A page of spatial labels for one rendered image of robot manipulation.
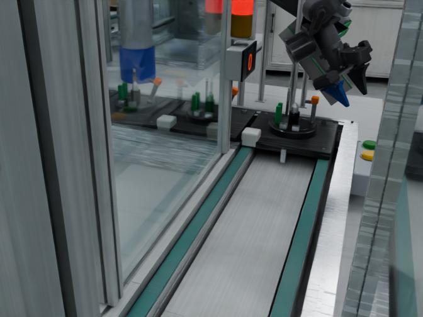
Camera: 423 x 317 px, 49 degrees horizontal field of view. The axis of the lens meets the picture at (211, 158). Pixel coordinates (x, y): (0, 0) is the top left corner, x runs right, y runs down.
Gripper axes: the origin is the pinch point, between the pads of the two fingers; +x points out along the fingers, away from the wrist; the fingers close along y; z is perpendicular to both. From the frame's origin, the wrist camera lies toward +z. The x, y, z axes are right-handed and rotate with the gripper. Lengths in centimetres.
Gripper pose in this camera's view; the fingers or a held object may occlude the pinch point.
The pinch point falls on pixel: (350, 88)
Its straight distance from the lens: 125.6
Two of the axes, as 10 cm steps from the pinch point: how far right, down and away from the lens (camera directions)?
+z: 5.3, -1.8, -8.3
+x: 4.6, 8.8, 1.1
